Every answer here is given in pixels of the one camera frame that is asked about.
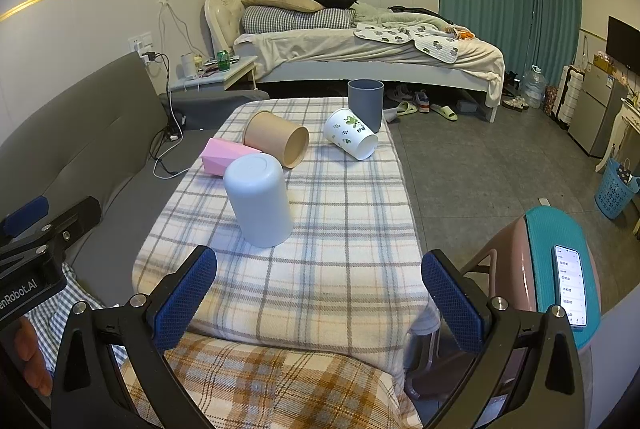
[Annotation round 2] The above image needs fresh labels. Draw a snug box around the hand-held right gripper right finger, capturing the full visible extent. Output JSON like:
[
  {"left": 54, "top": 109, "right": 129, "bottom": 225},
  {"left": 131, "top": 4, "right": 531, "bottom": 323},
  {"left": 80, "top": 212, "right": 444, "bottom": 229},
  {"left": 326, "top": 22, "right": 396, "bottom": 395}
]
[{"left": 421, "top": 250, "right": 586, "bottom": 429}]

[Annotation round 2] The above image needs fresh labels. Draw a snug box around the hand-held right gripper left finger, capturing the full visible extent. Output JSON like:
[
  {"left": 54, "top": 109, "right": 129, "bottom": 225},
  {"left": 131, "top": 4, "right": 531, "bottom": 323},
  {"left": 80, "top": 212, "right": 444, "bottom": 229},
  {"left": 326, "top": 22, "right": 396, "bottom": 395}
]
[{"left": 52, "top": 245, "right": 217, "bottom": 429}]

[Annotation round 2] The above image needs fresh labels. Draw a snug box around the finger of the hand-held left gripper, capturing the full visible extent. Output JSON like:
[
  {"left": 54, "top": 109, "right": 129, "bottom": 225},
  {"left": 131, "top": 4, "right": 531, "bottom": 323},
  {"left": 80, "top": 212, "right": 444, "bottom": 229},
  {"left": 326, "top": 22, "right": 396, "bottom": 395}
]
[
  {"left": 0, "top": 196, "right": 50, "bottom": 242},
  {"left": 0, "top": 196, "right": 102, "bottom": 267}
]

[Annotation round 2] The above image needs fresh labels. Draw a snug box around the pale blue plastic cup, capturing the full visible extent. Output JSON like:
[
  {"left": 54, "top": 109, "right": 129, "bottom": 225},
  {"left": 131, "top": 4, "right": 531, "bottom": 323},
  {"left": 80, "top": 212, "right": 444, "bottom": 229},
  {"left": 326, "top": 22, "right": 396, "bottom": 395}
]
[{"left": 223, "top": 153, "right": 294, "bottom": 249}]

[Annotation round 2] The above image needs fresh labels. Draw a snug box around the pink faceted cup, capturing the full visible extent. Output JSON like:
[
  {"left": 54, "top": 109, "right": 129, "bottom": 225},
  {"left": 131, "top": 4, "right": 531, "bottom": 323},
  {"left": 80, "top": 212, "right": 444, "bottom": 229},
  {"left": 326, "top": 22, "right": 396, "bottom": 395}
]
[{"left": 201, "top": 138, "right": 262, "bottom": 175}]

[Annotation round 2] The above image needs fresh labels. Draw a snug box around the brown paper cup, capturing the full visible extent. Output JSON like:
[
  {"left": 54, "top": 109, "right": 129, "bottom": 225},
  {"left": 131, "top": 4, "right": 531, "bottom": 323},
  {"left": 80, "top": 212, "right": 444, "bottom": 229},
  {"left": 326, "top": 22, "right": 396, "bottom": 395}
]
[{"left": 243, "top": 110, "right": 310, "bottom": 169}]

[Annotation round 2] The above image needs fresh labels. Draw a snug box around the white leaf-print paper cup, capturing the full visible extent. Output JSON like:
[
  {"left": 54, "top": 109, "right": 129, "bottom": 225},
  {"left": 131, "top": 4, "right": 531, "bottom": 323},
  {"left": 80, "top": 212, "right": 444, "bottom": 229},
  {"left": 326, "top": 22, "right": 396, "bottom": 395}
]
[{"left": 324, "top": 108, "right": 379, "bottom": 160}]

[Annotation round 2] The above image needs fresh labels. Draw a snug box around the grey plastic cup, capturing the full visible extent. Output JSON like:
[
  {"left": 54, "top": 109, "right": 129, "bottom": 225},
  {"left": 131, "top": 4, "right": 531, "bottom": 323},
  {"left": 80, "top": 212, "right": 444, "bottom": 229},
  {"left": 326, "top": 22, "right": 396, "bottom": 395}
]
[{"left": 348, "top": 79, "right": 385, "bottom": 134}]

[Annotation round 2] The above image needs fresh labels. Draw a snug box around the person's left hand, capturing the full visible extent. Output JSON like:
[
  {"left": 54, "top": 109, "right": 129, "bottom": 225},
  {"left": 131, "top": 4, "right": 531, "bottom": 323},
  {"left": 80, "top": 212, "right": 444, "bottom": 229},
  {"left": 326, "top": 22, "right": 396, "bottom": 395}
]
[{"left": 12, "top": 316, "right": 54, "bottom": 397}]

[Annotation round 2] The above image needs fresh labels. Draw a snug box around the grey sofa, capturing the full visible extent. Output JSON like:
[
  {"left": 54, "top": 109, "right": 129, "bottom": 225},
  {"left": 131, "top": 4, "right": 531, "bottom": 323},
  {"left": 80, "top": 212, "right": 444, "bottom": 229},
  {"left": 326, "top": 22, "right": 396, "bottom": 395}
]
[{"left": 0, "top": 51, "right": 271, "bottom": 310}]

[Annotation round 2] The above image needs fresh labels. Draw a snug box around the pink chair with teal cushion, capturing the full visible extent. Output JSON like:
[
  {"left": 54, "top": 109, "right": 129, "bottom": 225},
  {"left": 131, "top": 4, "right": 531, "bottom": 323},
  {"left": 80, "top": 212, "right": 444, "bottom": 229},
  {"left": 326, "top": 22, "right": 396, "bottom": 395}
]
[{"left": 407, "top": 206, "right": 603, "bottom": 410}]

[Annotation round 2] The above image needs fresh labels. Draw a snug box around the smartphone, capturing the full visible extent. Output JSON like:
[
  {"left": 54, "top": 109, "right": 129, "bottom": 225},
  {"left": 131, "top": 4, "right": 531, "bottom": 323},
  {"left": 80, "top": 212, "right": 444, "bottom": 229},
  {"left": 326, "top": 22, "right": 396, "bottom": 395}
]
[{"left": 551, "top": 245, "right": 589, "bottom": 328}]

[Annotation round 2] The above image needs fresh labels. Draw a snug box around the grey plaid blanket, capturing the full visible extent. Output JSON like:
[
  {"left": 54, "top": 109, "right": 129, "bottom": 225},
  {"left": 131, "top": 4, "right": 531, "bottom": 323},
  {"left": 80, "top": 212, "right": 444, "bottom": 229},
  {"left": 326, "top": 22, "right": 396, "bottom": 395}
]
[{"left": 132, "top": 98, "right": 426, "bottom": 390}]

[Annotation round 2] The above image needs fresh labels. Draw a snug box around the blue laundry basket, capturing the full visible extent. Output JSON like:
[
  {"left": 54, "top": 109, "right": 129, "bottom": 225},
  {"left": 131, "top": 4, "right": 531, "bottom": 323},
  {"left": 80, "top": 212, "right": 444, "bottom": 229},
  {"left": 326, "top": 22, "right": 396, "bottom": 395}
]
[{"left": 595, "top": 157, "right": 640, "bottom": 220}]

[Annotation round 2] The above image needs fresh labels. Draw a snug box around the white nightstand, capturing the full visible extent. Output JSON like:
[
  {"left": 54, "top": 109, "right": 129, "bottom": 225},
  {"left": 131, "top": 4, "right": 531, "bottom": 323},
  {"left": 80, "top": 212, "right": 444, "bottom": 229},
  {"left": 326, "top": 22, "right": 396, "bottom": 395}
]
[{"left": 167, "top": 55, "right": 259, "bottom": 92}]

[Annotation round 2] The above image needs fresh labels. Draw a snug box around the large water bottle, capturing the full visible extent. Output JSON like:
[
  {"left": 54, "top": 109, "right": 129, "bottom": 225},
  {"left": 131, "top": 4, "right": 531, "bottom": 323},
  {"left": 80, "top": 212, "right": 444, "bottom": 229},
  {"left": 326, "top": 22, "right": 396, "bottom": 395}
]
[{"left": 522, "top": 65, "right": 546, "bottom": 109}]

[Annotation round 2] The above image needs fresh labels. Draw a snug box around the white suitcase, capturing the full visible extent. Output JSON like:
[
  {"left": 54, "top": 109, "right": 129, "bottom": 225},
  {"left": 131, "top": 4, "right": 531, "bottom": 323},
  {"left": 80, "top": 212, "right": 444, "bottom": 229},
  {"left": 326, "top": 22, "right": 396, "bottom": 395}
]
[{"left": 555, "top": 65, "right": 585, "bottom": 130}]

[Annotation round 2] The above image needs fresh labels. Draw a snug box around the grey fridge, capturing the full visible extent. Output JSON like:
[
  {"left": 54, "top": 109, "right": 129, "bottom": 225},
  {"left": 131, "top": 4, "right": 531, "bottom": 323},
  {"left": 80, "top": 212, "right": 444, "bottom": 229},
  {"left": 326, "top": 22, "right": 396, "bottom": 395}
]
[{"left": 570, "top": 64, "right": 629, "bottom": 158}]

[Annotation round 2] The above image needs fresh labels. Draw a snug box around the white side table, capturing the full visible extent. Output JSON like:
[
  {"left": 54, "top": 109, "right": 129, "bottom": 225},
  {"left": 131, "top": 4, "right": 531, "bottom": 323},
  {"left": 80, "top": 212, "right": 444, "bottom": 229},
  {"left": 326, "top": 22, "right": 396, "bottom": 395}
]
[{"left": 601, "top": 98, "right": 640, "bottom": 176}]

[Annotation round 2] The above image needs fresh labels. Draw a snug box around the white bed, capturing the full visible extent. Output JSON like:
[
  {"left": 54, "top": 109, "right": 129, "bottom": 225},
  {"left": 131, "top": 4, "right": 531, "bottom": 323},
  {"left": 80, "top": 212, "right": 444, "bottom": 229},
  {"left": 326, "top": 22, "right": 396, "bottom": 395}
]
[{"left": 204, "top": 0, "right": 506, "bottom": 123}]

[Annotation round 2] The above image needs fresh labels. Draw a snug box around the quilted printed mat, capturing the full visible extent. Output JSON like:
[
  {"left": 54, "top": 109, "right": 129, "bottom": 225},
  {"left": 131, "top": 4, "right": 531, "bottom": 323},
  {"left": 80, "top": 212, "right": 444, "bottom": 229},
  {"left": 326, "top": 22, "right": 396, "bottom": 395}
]
[{"left": 354, "top": 21, "right": 460, "bottom": 64}]

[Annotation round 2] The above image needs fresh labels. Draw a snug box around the pale green blanket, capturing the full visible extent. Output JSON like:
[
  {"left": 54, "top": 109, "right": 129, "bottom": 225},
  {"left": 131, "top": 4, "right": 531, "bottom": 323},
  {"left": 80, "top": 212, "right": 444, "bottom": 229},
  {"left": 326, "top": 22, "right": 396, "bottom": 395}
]
[{"left": 350, "top": 4, "right": 453, "bottom": 34}]

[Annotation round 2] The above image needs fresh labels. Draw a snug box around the checked pillow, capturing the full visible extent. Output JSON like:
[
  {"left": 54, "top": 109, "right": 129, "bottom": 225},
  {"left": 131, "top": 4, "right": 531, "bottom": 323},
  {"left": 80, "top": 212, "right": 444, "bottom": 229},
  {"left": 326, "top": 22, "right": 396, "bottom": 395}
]
[{"left": 241, "top": 5, "right": 356, "bottom": 34}]

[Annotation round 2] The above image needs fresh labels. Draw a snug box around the black television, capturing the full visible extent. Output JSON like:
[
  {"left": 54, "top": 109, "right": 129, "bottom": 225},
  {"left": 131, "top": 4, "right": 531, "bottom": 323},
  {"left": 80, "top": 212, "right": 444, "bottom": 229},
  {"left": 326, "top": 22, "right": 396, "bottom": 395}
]
[{"left": 606, "top": 15, "right": 640, "bottom": 72}]

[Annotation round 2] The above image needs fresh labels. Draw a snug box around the beige pillow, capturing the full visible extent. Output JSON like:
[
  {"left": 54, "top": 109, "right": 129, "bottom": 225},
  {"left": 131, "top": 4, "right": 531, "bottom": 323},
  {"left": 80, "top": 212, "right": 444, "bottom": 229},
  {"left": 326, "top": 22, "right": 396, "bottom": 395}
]
[{"left": 257, "top": 0, "right": 323, "bottom": 13}]

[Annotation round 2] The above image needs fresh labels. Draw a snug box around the white charging cable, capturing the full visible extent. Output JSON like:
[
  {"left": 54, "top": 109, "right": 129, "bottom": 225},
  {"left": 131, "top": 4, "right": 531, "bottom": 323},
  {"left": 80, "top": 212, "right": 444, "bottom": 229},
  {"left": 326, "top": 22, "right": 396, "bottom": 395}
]
[{"left": 152, "top": 153, "right": 194, "bottom": 180}]

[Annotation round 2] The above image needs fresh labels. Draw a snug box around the white wall socket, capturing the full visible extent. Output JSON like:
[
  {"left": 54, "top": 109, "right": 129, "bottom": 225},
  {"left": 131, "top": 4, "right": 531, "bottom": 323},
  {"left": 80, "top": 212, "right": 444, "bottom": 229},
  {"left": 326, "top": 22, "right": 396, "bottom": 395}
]
[{"left": 129, "top": 33, "right": 156, "bottom": 66}]

